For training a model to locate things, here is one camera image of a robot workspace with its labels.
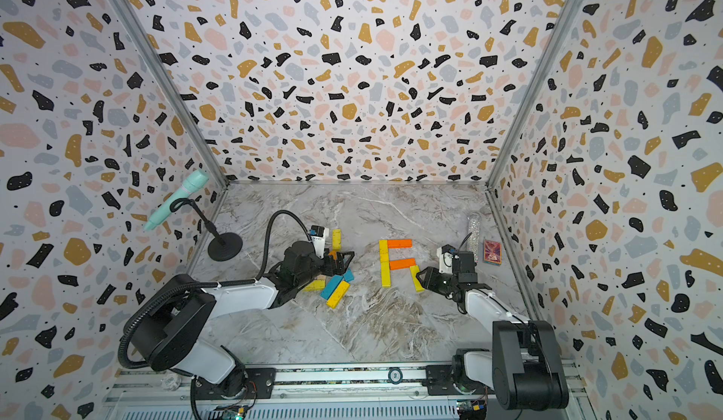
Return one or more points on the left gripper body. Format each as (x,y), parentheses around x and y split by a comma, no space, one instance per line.
(321,267)

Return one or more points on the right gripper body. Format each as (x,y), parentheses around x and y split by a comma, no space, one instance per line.
(445,284)

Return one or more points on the teal block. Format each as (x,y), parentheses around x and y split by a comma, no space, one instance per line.
(348,276)
(331,286)

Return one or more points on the yellow block top vertical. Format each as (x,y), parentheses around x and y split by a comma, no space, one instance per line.
(337,238)

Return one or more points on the orange block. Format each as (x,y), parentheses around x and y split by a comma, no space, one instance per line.
(399,243)

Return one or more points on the orange block diagonal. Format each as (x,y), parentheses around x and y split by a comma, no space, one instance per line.
(402,264)

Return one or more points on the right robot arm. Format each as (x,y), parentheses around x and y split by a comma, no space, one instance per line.
(522,368)

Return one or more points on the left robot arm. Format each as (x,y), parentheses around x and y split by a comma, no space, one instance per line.
(165,333)

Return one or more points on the yellow block left horizontal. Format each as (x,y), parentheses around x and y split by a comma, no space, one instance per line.
(316,285)

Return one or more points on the yellow block bottom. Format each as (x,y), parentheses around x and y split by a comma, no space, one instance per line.
(338,294)

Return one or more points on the red playing card box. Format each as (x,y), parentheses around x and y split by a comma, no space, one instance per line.
(492,252)

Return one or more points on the glitter filled clear tube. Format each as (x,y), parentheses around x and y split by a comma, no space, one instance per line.
(474,228)

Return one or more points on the black microphone stand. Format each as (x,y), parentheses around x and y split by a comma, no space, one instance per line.
(223,247)

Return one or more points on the mint green microphone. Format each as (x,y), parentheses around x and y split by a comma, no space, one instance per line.
(194,182)

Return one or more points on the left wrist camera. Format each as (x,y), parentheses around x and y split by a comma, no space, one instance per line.
(318,236)

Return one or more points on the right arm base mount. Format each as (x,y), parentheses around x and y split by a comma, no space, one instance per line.
(448,380)

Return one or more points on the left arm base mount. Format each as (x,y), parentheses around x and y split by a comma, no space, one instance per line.
(251,383)

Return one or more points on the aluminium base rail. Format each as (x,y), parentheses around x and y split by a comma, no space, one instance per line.
(423,390)

